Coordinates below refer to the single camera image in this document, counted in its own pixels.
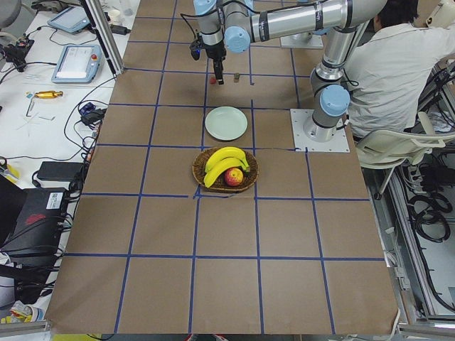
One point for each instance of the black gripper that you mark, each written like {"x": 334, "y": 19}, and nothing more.
{"x": 213, "y": 52}

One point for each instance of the light green plate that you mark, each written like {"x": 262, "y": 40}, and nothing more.
{"x": 226, "y": 123}

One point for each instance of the yellow banana bunch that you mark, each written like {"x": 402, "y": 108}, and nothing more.
{"x": 223, "y": 159}

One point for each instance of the wicker basket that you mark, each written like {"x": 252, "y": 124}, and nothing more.
{"x": 198, "y": 169}

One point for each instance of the red apple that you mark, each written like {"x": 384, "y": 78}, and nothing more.
{"x": 233, "y": 177}

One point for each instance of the teach pendant near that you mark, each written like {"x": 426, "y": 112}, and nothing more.
{"x": 77, "y": 64}

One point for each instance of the teach pendant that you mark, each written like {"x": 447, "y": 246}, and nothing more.
{"x": 71, "y": 20}
{"x": 77, "y": 64}

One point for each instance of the teach pendant far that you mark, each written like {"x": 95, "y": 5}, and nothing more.
{"x": 71, "y": 20}

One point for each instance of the seated person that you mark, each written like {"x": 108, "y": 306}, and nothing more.
{"x": 390, "y": 71}

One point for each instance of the gold wrapped object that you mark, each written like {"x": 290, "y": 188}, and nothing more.
{"x": 49, "y": 94}

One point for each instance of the white chair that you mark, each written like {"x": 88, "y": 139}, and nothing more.
{"x": 386, "y": 149}

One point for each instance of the black power adapter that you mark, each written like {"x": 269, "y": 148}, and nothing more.
{"x": 59, "y": 171}

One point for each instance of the black computer box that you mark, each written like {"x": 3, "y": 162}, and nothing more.
{"x": 31, "y": 220}

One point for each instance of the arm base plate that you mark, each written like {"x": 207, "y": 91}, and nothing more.
{"x": 302, "y": 40}
{"x": 308, "y": 137}

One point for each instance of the aluminium frame post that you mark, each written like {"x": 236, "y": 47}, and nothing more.
{"x": 98, "y": 21}

